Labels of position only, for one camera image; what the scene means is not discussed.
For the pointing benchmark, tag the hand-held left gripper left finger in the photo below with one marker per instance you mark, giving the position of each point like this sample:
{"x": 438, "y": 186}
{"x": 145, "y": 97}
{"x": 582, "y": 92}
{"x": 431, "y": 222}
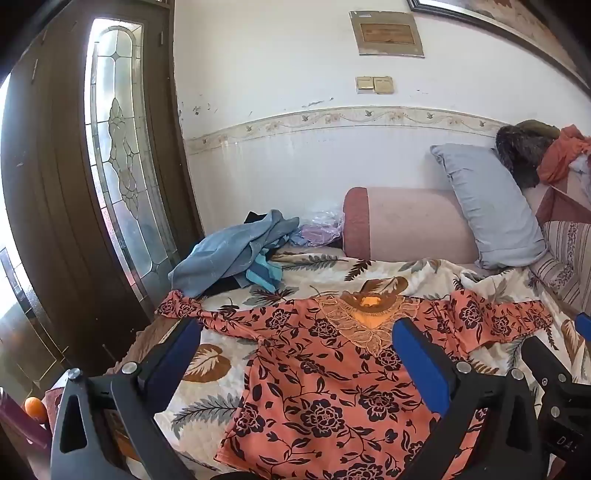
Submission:
{"x": 181, "y": 349}

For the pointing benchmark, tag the beige wall switches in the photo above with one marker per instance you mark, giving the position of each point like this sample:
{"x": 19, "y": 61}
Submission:
{"x": 375, "y": 84}

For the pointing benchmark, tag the dark furry cloth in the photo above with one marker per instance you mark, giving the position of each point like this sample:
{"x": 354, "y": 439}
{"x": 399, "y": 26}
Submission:
{"x": 524, "y": 152}

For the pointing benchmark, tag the black cloth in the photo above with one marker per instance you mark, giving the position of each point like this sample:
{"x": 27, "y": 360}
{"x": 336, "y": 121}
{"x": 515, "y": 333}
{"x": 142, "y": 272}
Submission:
{"x": 251, "y": 217}

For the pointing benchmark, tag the orange black floral shirt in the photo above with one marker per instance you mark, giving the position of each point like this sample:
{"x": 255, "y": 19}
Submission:
{"x": 323, "y": 369}

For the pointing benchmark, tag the dark wooden door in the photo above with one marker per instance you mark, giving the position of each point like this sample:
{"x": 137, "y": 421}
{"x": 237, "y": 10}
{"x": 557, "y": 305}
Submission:
{"x": 51, "y": 207}

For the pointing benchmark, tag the grey pillow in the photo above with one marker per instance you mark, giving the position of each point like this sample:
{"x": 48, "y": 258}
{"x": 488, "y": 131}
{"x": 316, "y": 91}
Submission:
{"x": 489, "y": 203}

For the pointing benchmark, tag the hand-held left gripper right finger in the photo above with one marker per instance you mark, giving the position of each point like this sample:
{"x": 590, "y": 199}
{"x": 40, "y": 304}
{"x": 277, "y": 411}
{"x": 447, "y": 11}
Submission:
{"x": 421, "y": 364}

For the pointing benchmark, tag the cream leaf print blanket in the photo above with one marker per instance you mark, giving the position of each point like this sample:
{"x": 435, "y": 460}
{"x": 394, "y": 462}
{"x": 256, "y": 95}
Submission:
{"x": 217, "y": 364}

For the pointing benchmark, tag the orange ball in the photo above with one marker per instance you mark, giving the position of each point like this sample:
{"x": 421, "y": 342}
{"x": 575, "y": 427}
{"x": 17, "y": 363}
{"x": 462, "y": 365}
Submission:
{"x": 33, "y": 407}

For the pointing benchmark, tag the stained glass door panel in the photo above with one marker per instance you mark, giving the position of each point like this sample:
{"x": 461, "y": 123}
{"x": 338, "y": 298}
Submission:
{"x": 122, "y": 152}

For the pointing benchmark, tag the striped sofa cushion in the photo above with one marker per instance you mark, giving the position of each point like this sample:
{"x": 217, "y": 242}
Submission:
{"x": 565, "y": 258}

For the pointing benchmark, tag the blue-grey cloth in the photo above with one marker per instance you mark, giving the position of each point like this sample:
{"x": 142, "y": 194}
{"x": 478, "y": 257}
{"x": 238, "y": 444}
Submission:
{"x": 226, "y": 256}

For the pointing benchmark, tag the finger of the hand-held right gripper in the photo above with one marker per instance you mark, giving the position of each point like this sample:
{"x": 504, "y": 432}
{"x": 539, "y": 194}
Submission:
{"x": 584, "y": 328}
{"x": 547, "y": 364}

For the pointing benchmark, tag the framed wall plaque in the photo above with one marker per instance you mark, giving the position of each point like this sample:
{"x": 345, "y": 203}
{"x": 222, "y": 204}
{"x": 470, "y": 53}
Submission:
{"x": 387, "y": 33}

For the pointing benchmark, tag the maroon object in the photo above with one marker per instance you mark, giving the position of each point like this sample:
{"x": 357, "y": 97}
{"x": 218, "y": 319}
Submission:
{"x": 21, "y": 422}

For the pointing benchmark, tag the teal striped cloth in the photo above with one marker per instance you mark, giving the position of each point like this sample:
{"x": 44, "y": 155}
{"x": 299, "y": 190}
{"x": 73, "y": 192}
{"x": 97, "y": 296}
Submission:
{"x": 263, "y": 272}

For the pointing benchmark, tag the dark picture frame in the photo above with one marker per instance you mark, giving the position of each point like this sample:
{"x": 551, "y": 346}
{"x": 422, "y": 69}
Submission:
{"x": 498, "y": 23}

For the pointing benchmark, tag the plain orange cloth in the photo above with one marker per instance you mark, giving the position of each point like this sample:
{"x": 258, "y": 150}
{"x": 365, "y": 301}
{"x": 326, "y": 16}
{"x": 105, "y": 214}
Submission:
{"x": 561, "y": 154}

